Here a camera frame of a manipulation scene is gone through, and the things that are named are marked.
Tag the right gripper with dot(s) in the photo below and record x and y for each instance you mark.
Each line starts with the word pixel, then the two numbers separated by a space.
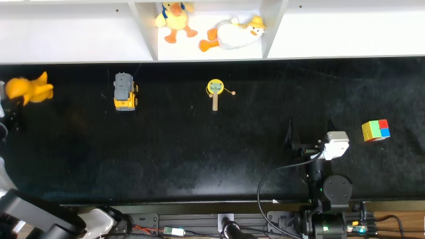
pixel 303 149

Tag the yellow rattle drum toy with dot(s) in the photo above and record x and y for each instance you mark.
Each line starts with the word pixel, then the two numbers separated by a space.
pixel 216 88

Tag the grey and yellow toy truck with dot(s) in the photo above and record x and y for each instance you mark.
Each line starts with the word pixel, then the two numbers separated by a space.
pixel 124 91

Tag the orange toy dinosaur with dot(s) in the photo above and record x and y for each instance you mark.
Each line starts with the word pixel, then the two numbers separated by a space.
pixel 30 89

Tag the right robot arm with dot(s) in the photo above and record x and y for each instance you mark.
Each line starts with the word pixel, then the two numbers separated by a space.
pixel 337 189

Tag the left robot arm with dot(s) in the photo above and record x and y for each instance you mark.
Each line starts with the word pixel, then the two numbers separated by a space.
pixel 33 209

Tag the many-coloured puzzle cube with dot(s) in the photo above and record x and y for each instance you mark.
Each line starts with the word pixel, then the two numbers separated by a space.
pixel 375 130

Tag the white plush goose with hat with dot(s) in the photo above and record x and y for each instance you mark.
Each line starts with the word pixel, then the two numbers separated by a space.
pixel 234 34

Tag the yellow plush duck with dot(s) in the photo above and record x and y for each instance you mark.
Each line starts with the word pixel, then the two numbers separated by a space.
pixel 176 20

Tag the white shelf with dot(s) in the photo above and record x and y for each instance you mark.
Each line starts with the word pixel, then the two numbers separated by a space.
pixel 66 36

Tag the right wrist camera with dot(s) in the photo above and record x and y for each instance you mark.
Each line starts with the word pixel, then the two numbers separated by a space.
pixel 335 145

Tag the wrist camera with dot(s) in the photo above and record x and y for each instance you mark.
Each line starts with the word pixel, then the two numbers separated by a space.
pixel 335 145
pixel 2 106

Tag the mounting rail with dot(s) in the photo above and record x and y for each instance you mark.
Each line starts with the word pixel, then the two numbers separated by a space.
pixel 206 225

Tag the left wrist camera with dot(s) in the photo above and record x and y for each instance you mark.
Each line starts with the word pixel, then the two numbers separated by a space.
pixel 2 106

